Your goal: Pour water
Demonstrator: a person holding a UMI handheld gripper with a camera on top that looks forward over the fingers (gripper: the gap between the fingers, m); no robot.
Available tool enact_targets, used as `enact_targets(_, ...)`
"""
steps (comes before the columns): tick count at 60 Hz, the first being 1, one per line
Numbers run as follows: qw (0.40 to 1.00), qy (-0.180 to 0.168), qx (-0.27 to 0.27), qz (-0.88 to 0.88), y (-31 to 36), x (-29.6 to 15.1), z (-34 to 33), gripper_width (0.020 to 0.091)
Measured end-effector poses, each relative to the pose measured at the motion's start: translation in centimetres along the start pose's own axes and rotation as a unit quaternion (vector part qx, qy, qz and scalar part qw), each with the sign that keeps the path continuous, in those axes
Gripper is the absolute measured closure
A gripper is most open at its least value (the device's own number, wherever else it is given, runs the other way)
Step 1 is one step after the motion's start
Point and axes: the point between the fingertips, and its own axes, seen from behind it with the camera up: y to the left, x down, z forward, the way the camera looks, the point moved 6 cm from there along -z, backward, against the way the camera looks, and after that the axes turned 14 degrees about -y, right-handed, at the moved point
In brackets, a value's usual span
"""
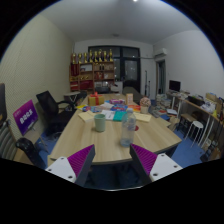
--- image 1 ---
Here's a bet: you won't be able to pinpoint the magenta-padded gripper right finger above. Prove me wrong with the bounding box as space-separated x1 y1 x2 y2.
129 143 184 186

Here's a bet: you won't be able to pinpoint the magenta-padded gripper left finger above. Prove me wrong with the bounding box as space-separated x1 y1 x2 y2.
44 143 97 187

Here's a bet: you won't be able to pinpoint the clear plastic water bottle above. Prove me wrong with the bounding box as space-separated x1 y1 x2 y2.
120 107 137 148

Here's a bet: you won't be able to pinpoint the black bag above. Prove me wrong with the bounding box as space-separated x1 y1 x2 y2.
15 137 46 169

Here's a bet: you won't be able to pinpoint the white round stool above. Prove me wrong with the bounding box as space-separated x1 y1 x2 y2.
184 120 204 148

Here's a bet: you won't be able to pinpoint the large yellow envelope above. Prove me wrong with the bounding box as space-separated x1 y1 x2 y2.
133 111 153 123

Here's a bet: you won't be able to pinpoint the small yellow envelope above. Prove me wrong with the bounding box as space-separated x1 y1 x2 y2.
77 110 96 123

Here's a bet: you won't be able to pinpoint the pale green cup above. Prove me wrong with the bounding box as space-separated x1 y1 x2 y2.
93 113 107 133

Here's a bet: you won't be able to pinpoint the black office chair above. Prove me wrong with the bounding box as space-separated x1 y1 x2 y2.
35 90 78 136

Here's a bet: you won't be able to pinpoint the purple sign board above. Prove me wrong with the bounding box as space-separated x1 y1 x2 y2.
12 99 40 137

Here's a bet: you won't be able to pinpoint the blue red leaflet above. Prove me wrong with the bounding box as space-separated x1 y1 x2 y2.
81 105 103 113

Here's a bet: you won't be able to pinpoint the orange red book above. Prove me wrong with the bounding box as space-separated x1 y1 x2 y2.
127 104 142 113

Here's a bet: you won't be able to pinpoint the pink flowers in white pot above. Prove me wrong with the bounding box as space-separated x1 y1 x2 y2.
139 96 152 115

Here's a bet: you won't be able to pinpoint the teal notebook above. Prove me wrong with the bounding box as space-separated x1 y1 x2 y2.
112 110 128 122

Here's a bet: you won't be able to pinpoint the cluttered wooden side desk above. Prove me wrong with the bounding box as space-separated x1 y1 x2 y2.
166 89 224 161

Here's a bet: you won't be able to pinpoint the small round white table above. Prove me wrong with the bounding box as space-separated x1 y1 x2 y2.
63 91 82 104

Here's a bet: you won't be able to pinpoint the blue printed booklet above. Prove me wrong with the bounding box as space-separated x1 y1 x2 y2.
110 104 129 112

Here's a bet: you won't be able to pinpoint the yellow gift box red ribbon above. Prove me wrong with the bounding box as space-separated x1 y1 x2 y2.
87 91 106 107

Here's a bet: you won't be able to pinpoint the pink box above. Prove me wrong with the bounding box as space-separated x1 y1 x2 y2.
109 98 126 106

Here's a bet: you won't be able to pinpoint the grey office chair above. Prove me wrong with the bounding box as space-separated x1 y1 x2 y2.
121 86 141 103

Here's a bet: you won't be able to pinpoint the black computer monitor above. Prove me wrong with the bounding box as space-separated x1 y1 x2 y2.
168 79 182 93

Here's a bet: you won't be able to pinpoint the wooden shelf unit with trophies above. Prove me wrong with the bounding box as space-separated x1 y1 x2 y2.
68 48 116 94

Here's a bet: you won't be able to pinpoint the dark glass double door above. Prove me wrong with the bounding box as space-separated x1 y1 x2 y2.
88 45 142 94

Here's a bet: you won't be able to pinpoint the small standing picture frame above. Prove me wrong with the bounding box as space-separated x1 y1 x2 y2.
125 92 135 106

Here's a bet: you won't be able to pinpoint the white wall air conditioner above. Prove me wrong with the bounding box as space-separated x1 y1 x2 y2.
153 47 168 58

